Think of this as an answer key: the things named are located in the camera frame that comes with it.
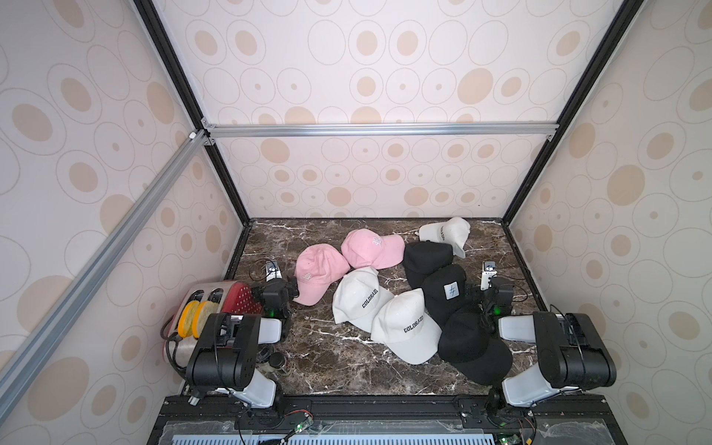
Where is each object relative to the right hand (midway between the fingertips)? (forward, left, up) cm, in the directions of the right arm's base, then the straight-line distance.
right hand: (485, 279), depth 94 cm
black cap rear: (+10, +20, -2) cm, 23 cm away
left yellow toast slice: (-26, +85, +16) cm, 90 cm away
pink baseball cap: (+3, +58, +1) cm, 58 cm away
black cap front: (-23, +10, +1) cm, 25 cm away
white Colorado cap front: (-17, +29, 0) cm, 34 cm away
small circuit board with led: (-44, +54, -4) cm, 69 cm away
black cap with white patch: (-6, +15, +1) cm, 16 cm away
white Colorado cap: (-11, +43, +3) cm, 44 cm away
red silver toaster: (-18, +77, +13) cm, 80 cm away
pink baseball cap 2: (+9, +41, +3) cm, 42 cm away
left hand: (-3, +70, +5) cm, 70 cm away
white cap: (+18, +9, +4) cm, 20 cm away
